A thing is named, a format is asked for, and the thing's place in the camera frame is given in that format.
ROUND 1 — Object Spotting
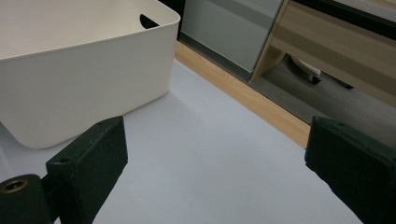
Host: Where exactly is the light wooden desk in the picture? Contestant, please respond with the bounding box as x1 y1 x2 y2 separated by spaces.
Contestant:
250 0 396 108

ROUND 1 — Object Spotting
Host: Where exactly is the white storage box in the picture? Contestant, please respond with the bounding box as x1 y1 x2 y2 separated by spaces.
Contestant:
0 0 181 149

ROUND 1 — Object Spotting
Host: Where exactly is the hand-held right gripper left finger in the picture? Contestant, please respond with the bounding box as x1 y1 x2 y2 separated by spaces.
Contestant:
46 116 129 224

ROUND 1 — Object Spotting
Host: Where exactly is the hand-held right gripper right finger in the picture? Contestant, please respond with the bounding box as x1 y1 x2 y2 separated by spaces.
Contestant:
304 116 396 224

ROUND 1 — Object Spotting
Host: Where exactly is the office chair base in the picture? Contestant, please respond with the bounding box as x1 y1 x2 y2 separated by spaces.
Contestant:
288 54 355 91

